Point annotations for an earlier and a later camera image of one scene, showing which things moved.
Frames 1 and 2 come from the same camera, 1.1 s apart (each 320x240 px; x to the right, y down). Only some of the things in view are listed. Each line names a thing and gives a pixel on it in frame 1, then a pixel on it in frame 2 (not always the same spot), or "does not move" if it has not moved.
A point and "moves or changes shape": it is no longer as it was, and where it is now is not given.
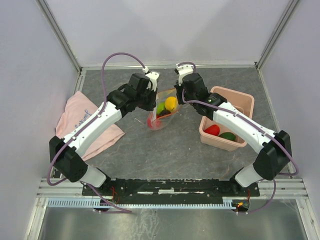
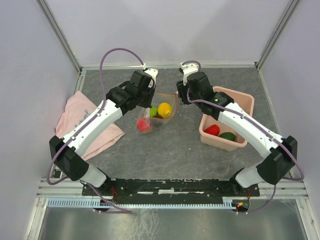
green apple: [160, 107] -> [153, 111]
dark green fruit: [228, 135] does not move
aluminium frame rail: [161, 67] does not move
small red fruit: [213, 129] does not move
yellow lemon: [171, 103] -> [164, 109]
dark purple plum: [164, 112] -> [158, 116]
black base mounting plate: [172, 187] does not move
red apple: [151, 122] -> [143, 126]
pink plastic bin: [212, 134] does not move
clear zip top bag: [167, 103] moves or changes shape
